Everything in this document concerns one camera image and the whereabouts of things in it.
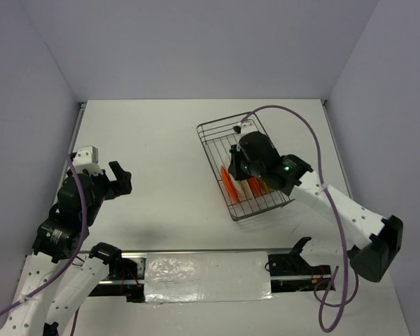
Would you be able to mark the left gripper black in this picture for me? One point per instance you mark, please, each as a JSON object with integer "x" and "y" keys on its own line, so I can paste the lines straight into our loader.
{"x": 123, "y": 181}

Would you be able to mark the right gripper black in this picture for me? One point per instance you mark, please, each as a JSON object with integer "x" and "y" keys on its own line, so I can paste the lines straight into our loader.
{"x": 234, "y": 167}

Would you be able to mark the cream plate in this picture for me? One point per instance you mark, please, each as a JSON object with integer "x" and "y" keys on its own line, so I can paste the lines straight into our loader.
{"x": 227, "y": 161}
{"x": 245, "y": 192}

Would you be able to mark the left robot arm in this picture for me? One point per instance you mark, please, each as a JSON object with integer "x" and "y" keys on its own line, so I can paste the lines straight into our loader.
{"x": 45, "y": 306}

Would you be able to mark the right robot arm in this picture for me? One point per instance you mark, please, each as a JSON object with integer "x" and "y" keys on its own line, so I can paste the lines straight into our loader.
{"x": 376, "y": 240}

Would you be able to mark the orange plate middle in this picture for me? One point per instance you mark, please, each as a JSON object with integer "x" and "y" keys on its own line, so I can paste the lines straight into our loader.
{"x": 255, "y": 187}

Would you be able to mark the orange plate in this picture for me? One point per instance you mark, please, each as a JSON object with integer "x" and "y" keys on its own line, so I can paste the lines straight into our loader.
{"x": 229, "y": 186}
{"x": 255, "y": 187}

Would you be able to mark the orange plate front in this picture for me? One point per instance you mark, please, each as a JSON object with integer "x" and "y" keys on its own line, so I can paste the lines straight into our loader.
{"x": 229, "y": 186}

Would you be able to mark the silver tape sheet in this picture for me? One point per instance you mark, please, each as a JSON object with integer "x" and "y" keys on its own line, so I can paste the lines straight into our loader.
{"x": 206, "y": 277}

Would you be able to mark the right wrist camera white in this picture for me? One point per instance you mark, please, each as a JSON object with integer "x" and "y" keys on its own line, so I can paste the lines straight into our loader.
{"x": 244, "y": 127}

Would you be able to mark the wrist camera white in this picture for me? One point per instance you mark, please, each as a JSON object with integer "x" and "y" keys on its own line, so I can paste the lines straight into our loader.
{"x": 244, "y": 127}
{"x": 86, "y": 161}

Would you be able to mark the wire dish rack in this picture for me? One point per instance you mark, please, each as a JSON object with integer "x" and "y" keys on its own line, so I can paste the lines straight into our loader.
{"x": 216, "y": 138}

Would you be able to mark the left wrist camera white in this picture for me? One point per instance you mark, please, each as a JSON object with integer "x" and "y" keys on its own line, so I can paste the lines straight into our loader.
{"x": 86, "y": 161}

